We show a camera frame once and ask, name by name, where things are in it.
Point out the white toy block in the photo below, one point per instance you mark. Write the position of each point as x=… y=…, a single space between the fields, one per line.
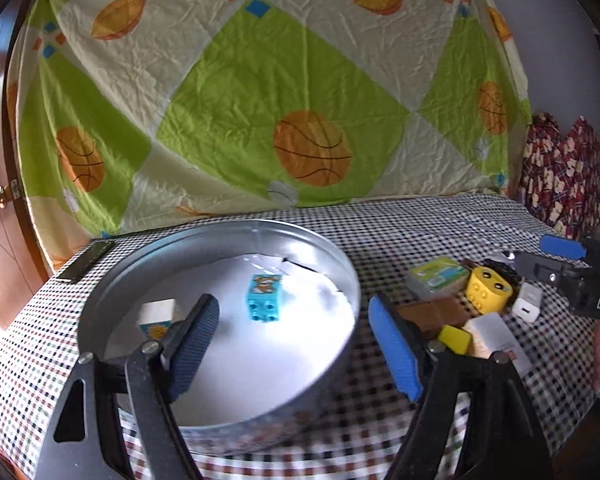
x=156 y=315

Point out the small yellow block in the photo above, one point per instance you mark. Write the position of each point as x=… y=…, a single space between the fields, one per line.
x=455 y=339

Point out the checkered tablecloth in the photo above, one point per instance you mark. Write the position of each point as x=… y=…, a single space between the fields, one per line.
x=420 y=230

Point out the blue toy block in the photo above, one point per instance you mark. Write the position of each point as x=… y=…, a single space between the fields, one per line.
x=262 y=297

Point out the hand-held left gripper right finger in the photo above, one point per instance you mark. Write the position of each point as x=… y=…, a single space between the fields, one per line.
x=395 y=350

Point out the wooden door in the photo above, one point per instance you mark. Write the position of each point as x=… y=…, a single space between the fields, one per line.
x=0 y=270

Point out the yellow toy head block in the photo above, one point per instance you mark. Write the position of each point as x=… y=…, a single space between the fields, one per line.
x=487 y=292

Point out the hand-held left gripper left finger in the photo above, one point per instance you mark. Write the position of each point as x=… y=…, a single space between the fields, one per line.
x=195 y=345

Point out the brown comb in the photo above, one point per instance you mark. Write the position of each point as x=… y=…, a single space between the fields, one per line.
x=432 y=314

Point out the green label plastic box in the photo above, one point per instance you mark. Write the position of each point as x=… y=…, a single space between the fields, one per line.
x=437 y=276

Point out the white charger adapter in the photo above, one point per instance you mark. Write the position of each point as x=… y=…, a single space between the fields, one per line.
x=526 y=302

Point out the black flat phone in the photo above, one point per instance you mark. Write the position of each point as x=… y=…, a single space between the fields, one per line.
x=86 y=261

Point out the basketball print bed sheet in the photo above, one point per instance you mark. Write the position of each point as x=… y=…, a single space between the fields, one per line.
x=260 y=100

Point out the round metal tin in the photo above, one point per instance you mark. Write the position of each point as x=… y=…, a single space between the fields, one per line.
x=305 y=246

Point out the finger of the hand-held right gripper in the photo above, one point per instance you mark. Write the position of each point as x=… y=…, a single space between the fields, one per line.
x=562 y=246
x=542 y=269

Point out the red floral cloth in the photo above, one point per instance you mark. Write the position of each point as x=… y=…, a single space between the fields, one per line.
x=570 y=180

